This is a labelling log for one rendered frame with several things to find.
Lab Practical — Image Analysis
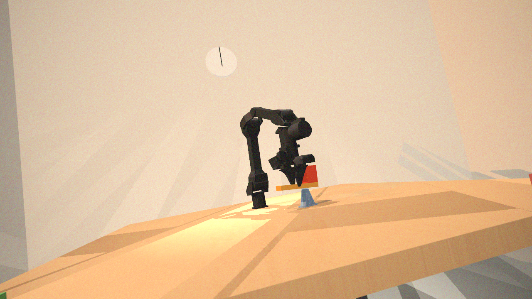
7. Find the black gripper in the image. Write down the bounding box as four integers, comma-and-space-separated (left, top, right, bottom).
272, 142, 315, 187

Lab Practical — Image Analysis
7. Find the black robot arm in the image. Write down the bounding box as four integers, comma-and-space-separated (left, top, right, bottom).
240, 107, 312, 209

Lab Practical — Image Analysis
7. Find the orange bar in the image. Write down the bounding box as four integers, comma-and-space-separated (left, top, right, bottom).
276, 165, 318, 191

